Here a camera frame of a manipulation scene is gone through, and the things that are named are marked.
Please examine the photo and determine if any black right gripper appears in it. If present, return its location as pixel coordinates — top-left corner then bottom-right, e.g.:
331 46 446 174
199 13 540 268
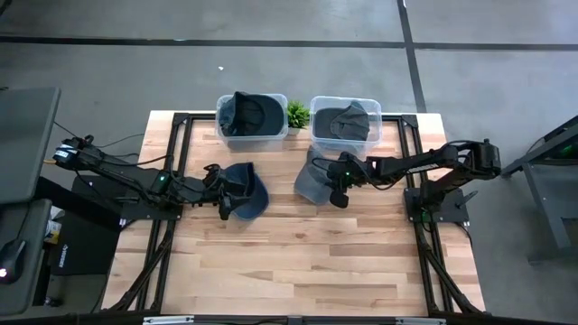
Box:
315 152 362 210

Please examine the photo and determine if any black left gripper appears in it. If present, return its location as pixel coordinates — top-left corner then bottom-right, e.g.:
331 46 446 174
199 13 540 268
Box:
193 162 249 222

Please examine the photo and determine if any grey baseball cap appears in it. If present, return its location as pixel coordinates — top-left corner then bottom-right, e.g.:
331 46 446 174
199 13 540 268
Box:
293 146 338 207
312 101 371 142

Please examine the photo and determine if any clear plastic storage bin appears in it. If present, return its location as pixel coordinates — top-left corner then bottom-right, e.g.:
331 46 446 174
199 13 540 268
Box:
309 95 384 157
215 93 290 153

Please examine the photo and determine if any green plant in white pot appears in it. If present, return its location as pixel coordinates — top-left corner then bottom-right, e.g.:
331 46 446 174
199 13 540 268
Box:
286 99 312 136

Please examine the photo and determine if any black Trossen box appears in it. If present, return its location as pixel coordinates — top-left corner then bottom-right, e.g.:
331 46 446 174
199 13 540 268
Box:
48 211 124 277

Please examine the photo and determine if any small white yellow box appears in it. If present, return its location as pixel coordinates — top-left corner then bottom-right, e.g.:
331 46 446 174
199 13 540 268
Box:
43 206 63 245

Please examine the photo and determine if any dark grey flat panel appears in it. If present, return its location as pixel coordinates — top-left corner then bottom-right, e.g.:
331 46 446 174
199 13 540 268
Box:
0 87 62 205

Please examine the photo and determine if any black metal stand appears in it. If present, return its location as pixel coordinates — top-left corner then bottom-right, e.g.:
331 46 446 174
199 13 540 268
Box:
498 115 578 264

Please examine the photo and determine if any grey side desk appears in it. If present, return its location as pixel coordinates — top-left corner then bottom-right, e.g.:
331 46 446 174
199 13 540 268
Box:
0 198 53 317

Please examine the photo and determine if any black computer mouse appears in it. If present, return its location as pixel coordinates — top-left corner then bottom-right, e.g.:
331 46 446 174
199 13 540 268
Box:
0 237 27 284

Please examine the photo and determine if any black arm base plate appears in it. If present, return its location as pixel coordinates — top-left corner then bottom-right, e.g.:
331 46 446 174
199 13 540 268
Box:
121 184 187 221
404 187 471 226

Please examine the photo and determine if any black aluminium table frame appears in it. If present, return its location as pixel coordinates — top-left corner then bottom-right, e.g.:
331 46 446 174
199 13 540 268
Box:
101 111 487 317

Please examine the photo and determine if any silver metal bracket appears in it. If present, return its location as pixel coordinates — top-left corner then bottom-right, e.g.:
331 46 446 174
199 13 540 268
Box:
142 315 195 325
395 317 448 325

